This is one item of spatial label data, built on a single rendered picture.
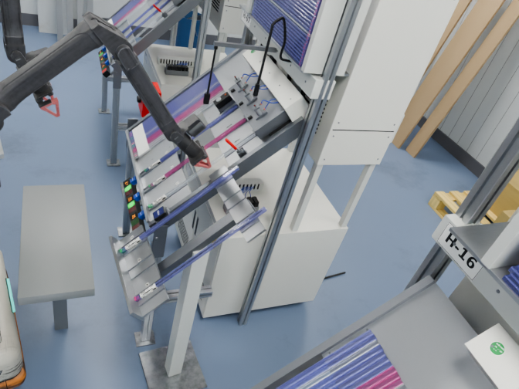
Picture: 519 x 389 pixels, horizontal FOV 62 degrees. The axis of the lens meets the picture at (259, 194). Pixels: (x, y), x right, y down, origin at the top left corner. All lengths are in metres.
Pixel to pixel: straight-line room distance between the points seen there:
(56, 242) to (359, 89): 1.27
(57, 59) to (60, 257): 0.79
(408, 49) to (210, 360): 1.61
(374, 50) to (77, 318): 1.77
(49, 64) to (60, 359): 1.38
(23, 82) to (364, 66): 1.07
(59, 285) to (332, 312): 1.53
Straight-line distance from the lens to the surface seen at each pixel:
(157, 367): 2.17
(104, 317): 2.33
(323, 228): 2.09
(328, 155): 1.77
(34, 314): 2.37
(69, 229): 1.87
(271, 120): 1.60
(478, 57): 4.46
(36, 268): 1.74
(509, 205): 3.92
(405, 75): 1.75
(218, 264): 1.98
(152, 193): 1.83
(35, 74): 1.26
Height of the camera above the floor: 1.89
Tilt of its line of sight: 36 degrees down
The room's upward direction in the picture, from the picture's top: 17 degrees clockwise
